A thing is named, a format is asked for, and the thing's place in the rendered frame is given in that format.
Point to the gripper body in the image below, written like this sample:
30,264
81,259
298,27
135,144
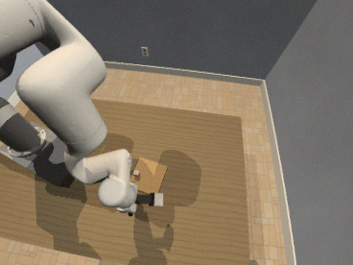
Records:
130,209

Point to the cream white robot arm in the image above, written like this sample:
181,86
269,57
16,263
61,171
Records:
57,89

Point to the tan mat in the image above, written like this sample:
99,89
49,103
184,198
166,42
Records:
151,175

